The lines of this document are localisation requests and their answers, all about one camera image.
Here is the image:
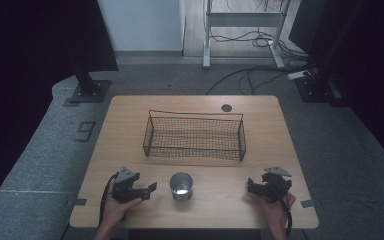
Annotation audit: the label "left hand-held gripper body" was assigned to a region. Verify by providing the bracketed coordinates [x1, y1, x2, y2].
[111, 166, 149, 205]

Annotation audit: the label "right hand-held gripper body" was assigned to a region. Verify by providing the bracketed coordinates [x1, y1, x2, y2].
[259, 166, 293, 204]

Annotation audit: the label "person's left hand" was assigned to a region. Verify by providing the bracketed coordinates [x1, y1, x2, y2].
[100, 181, 143, 232]

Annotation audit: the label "person's right hand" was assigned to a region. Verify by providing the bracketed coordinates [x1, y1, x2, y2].
[257, 191, 297, 235]

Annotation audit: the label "silver metal cup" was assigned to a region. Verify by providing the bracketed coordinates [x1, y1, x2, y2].
[169, 171, 194, 202]

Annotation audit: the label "black metal stand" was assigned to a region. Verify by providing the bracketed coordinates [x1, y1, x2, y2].
[293, 0, 349, 108]
[68, 61, 113, 104]

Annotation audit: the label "white power strip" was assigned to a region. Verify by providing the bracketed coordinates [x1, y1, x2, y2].
[286, 69, 312, 81]

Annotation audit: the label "dark curtain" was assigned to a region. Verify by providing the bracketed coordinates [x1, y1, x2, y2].
[0, 0, 120, 221]
[288, 0, 384, 176]

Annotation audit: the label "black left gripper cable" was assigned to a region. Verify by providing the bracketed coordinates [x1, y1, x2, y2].
[98, 172, 120, 228]

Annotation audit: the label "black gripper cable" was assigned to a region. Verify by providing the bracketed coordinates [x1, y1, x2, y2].
[98, 172, 120, 228]
[278, 194, 294, 239]

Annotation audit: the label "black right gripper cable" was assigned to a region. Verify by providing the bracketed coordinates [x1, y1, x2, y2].
[278, 194, 294, 239]

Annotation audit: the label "black wire mesh basket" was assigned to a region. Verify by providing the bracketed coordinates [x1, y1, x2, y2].
[142, 109, 247, 163]

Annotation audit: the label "black floor cables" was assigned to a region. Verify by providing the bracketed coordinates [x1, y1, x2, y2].
[205, 0, 315, 96]

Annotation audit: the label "white metal desk frame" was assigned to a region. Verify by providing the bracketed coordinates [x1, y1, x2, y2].
[202, 0, 292, 70]

